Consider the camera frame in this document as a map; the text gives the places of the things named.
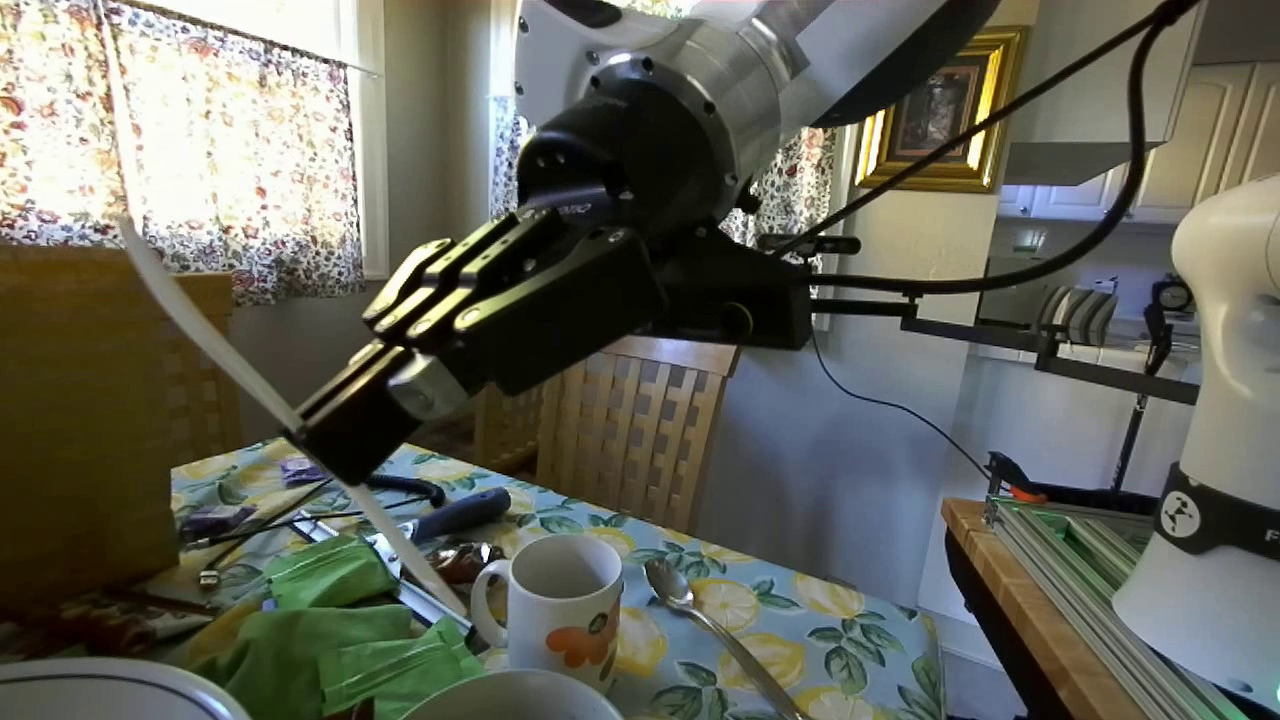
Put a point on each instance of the black orange clamp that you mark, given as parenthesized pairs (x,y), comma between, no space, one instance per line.
(1013,477)

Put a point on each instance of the dish rack with plates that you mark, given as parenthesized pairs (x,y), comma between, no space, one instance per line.
(1076,312)

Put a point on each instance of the wooden lattice chair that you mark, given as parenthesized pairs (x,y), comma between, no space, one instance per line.
(627,425)
(201,402)

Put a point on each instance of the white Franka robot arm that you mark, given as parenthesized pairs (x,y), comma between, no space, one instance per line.
(1227,402)

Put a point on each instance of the large green crumpled napkin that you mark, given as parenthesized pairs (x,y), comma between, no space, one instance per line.
(346,662)

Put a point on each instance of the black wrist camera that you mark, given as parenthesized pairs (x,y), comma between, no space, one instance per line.
(742,293)

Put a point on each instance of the brown printed paper bag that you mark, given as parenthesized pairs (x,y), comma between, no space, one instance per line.
(83,425)

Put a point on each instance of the small green crumpled napkin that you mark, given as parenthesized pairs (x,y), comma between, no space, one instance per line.
(321,572)

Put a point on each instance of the small purple packet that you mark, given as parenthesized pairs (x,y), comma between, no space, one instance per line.
(293,474)

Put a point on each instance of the white kitchen cabinets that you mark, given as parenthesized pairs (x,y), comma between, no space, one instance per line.
(1065,203)

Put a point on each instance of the dark red snack packet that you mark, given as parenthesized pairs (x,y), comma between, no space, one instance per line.
(94,624)

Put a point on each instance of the metal rail mounting plate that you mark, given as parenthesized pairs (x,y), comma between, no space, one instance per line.
(1065,563)

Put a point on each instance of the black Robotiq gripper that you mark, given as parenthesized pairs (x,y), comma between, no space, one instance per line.
(602,203)

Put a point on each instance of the large white patterned bowl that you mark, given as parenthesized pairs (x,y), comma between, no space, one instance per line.
(105,692)

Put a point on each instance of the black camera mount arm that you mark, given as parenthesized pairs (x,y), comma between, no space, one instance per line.
(1047,347)

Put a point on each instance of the white mug orange flower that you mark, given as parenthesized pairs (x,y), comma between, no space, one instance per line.
(564,602)

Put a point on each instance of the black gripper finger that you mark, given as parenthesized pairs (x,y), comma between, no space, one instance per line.
(374,414)

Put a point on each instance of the flat grey metal utensil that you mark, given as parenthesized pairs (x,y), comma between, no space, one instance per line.
(461,635)

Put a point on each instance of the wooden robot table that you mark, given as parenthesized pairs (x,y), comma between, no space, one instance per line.
(1013,602)

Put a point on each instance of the dark purple packet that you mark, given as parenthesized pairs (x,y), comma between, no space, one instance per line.
(217,523)

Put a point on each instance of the gold framed picture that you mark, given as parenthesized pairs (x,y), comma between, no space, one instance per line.
(943,114)

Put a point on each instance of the small white bowl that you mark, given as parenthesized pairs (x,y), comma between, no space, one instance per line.
(515,701)

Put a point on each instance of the metal spoon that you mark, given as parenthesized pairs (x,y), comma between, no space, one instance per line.
(668,586)

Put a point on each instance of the shiny foil wrapper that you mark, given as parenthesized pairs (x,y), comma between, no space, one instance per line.
(474,563)

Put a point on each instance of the white plastic knife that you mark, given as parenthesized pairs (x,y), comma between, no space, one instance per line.
(232,354)

